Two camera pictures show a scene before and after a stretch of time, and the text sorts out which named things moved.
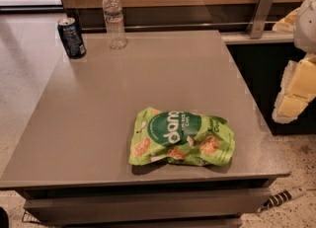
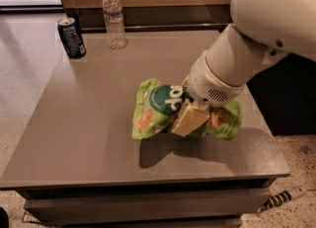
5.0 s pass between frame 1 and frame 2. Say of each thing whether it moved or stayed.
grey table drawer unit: stayed
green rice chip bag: moved
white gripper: moved
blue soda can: stayed
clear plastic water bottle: stayed
